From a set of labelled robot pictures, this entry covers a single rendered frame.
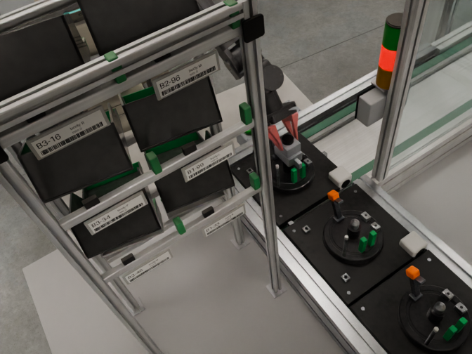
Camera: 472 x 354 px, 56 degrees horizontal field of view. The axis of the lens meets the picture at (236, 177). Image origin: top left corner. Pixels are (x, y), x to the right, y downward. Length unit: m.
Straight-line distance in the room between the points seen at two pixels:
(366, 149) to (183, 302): 0.68
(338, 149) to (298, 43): 2.05
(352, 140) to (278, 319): 0.58
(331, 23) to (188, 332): 2.79
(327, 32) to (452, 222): 2.34
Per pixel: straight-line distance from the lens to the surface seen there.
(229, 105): 1.61
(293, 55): 3.23
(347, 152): 1.36
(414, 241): 1.12
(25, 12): 0.64
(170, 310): 1.19
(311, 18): 3.60
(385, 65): 1.00
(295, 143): 1.12
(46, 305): 1.33
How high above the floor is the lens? 1.93
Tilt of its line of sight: 51 degrees down
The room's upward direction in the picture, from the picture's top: 11 degrees counter-clockwise
